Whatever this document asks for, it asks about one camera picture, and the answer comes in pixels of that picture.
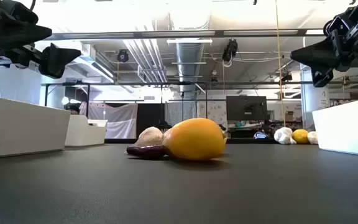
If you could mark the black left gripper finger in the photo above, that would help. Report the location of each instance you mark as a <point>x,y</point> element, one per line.
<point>20,35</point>
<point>59,60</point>

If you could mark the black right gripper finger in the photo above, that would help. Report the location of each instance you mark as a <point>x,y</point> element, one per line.
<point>319,54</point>
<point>322,77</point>

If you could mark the yellow lemon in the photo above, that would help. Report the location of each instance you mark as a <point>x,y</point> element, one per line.
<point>301,137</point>

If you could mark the small purple eggplant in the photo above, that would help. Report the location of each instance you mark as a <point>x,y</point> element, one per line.
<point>146,152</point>

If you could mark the yellow mango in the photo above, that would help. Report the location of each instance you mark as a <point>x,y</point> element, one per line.
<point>194,140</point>

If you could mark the white round pillar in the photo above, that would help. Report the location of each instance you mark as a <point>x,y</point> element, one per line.
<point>314,99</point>

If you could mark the white plastic basket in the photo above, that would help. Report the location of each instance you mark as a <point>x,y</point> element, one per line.
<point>20,127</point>
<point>82,133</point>
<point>346,127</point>

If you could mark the large white garlic bulb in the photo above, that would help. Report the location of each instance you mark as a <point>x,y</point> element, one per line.
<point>284,136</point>

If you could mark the black computer monitor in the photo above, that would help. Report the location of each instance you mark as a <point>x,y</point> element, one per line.
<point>246,108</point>

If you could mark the blue white object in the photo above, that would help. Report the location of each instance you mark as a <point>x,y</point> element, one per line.
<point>260,135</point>

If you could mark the white cloth curtain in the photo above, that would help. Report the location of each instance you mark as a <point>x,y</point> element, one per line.
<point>121,121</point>

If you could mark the black ceiling device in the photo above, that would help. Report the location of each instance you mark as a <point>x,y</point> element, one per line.
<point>230,49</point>

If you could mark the tan garlic bulb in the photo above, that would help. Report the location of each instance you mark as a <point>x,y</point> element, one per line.
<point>149,137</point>
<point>166,136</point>

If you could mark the black metal station frame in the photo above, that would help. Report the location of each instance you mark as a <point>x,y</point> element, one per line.
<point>87,93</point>

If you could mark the grey overhead frame beam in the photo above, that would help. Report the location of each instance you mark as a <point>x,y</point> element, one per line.
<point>135,33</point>

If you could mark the silver ventilation duct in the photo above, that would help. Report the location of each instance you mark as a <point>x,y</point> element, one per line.
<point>190,62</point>

